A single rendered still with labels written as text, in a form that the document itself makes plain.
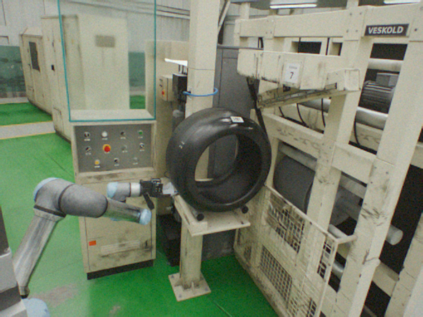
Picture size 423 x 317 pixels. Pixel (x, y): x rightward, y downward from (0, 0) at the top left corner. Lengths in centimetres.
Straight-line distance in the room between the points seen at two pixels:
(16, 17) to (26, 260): 941
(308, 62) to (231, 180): 91
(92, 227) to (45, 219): 115
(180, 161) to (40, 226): 64
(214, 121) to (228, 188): 58
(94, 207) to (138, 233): 131
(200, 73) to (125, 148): 79
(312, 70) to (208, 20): 69
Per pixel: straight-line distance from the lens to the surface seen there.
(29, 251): 127
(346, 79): 139
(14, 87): 1035
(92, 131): 213
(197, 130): 145
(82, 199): 118
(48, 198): 124
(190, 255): 229
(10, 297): 78
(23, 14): 1043
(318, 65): 140
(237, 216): 188
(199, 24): 177
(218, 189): 190
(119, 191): 152
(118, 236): 245
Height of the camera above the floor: 178
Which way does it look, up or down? 20 degrees down
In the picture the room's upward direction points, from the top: 4 degrees clockwise
